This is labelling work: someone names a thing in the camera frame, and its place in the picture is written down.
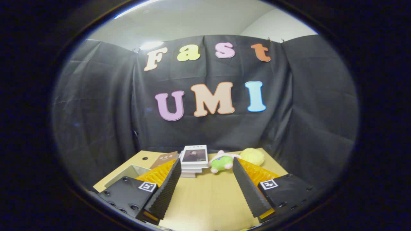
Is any yellow plush toy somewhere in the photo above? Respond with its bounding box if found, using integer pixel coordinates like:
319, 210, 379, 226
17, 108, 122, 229
240, 148, 265, 166

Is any white book with portrait cover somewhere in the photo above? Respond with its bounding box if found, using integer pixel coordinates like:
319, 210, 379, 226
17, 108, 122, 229
180, 145, 209, 169

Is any brown fabric storage box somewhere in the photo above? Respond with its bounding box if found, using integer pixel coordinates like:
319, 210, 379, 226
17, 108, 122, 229
103, 164, 151, 188

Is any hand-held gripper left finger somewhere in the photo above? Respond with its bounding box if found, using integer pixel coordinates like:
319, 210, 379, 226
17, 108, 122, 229
96, 158, 182, 225

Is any green plush toy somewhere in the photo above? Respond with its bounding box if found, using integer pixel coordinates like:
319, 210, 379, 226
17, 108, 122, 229
208, 150, 240, 174

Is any black backdrop cloth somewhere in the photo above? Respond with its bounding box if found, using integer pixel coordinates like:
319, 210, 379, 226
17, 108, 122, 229
51, 34, 359, 193

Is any thin brown cover book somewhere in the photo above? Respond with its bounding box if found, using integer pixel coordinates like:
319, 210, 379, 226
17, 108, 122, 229
150, 151, 179, 170

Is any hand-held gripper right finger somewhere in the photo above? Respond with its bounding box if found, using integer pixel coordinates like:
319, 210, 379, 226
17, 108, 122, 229
232, 157, 313, 222

